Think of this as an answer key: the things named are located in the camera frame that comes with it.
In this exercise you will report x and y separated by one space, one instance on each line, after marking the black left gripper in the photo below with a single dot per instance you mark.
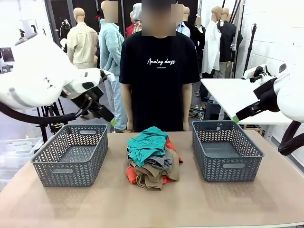
91 96

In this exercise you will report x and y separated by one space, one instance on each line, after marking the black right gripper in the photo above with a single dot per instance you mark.
267 95

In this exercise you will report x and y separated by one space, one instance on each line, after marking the teal shirt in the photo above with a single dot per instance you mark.
147 145

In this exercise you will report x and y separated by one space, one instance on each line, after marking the orange garment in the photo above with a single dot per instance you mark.
131 175

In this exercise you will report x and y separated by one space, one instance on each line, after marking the grey garment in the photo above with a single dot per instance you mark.
160 161

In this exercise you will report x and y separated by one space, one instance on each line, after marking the khaki garment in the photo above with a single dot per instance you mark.
152 178

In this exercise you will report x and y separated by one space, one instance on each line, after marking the person's right forearm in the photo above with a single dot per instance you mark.
128 109

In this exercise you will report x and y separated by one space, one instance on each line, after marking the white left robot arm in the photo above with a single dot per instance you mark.
35 71

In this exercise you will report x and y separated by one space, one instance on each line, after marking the person's left forearm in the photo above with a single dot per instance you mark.
187 109

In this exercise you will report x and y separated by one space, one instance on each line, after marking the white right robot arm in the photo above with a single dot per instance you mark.
292 99

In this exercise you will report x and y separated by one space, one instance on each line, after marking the person's right hand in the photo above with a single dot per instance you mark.
130 126

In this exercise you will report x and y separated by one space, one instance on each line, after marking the person's left hand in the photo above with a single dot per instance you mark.
186 126

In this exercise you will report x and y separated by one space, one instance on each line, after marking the white table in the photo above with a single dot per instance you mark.
228 95

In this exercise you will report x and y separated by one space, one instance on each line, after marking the black bin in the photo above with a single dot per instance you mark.
212 110

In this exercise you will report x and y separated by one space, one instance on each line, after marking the grey plastic lattice basket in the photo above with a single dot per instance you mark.
71 154
223 149

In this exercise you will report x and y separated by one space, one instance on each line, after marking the person in black t-shirt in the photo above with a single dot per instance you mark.
159 95

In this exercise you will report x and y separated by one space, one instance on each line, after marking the black light stand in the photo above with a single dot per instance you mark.
249 52

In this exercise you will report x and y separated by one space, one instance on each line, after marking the mannequin in light blue fleece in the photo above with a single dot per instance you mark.
110 45

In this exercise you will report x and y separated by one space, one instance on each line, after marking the mannequin in black shirt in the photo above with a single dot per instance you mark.
226 40

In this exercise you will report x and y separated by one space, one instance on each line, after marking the mannequin in beige jacket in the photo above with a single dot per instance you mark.
82 42

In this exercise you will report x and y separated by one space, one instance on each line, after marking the mannequin in white shirt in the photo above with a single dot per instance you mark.
211 42

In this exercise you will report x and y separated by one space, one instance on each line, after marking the mannequin in black dress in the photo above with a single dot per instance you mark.
198 35

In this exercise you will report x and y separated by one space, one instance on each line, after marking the clear plastic storage box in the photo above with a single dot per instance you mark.
16 152

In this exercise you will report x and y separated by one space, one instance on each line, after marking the mannequin in blue shirt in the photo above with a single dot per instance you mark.
183 29

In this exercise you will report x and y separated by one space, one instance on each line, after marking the white studio light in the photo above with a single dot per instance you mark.
28 26

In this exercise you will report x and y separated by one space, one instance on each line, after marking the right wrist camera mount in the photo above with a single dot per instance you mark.
251 72

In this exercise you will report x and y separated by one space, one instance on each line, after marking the black camera tripod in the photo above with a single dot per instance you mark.
44 133

